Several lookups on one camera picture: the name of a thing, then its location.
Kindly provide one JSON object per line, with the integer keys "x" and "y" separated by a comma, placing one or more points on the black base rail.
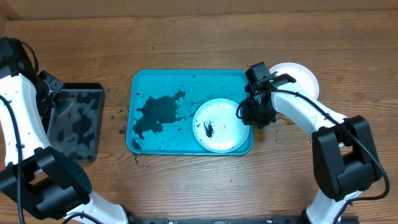
{"x": 274, "y": 220}

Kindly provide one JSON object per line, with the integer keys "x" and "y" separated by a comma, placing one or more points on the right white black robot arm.
{"x": 345, "y": 161}

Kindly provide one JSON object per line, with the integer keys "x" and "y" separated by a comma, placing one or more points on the teal plastic tray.
{"x": 163, "y": 104}

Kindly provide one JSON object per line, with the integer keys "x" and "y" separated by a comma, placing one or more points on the light blue dirty plate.
{"x": 217, "y": 128}

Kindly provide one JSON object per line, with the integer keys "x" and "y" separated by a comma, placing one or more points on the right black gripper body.
{"x": 252, "y": 112}

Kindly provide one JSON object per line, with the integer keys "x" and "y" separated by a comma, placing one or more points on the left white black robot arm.
{"x": 41, "y": 180}

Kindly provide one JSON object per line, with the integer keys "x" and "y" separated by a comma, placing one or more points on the black water tray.
{"x": 75, "y": 122}

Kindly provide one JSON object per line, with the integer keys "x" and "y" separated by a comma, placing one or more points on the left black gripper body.
{"x": 50, "y": 101}

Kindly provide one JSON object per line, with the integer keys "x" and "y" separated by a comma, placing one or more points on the white plate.
{"x": 303, "y": 76}

